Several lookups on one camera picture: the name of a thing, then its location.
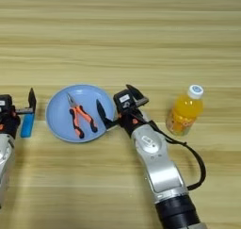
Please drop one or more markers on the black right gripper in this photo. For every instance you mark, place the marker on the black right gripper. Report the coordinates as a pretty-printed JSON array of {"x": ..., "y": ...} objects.
[{"x": 133, "y": 121}]

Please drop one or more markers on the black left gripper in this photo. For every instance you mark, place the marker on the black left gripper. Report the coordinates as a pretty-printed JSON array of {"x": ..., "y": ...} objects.
[{"x": 9, "y": 121}]

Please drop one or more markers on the round blue plate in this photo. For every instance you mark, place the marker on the round blue plate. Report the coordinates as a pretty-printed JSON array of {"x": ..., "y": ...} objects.
[{"x": 59, "y": 113}]

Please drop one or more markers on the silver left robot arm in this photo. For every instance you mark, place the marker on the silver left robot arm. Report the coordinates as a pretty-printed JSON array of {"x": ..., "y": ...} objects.
[{"x": 4, "y": 163}]

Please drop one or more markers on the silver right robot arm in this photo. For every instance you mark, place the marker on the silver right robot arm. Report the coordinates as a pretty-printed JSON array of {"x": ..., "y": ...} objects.
[{"x": 160, "y": 163}]

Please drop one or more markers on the black labelled box right gripper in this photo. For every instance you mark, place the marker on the black labelled box right gripper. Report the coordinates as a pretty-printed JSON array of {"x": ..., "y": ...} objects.
[{"x": 124, "y": 101}]

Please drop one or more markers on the black labelled box gripper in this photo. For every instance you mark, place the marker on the black labelled box gripper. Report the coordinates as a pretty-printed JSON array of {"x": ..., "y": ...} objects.
[
  {"x": 5, "y": 102},
  {"x": 124, "y": 101}
]

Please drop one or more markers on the blue rectangular block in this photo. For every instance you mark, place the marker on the blue rectangular block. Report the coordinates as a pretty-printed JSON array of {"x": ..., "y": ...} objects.
[{"x": 27, "y": 126}]

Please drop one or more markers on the black labelled box left gripper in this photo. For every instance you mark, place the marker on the black labelled box left gripper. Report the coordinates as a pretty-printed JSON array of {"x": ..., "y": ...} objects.
[{"x": 5, "y": 102}]

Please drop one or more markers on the orange juice bottle white cap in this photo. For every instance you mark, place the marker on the orange juice bottle white cap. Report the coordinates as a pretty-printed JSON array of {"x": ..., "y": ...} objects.
[{"x": 185, "y": 111}]

